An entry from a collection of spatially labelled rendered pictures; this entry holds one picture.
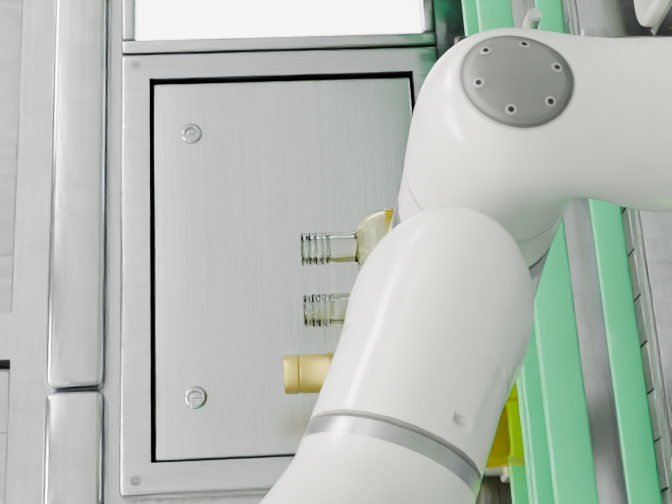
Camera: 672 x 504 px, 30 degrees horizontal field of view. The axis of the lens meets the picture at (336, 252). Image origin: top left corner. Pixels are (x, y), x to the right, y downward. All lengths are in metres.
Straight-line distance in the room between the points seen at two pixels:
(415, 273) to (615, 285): 0.45
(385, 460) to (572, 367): 0.46
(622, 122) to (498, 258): 0.10
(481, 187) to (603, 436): 0.38
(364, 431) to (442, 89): 0.19
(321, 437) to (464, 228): 0.12
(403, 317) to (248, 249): 0.71
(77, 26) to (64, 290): 0.30
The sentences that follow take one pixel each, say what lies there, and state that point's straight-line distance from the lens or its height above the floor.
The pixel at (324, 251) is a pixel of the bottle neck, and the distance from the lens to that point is 1.12.
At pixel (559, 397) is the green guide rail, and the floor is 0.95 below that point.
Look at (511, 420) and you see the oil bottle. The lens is 1.08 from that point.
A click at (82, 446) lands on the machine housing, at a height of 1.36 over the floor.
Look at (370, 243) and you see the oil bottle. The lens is 1.11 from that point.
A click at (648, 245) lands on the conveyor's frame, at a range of 1.02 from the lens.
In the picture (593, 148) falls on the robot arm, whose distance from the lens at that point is 0.64.
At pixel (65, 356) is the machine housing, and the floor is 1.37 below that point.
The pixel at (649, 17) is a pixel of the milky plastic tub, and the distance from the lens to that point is 1.12.
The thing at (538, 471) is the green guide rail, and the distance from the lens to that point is 1.04.
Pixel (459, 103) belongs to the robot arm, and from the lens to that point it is 0.63.
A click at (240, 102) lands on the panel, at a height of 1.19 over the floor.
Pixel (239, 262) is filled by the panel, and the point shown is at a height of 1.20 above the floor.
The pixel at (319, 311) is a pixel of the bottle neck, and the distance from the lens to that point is 1.10.
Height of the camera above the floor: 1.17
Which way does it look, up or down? 3 degrees down
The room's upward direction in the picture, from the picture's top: 92 degrees counter-clockwise
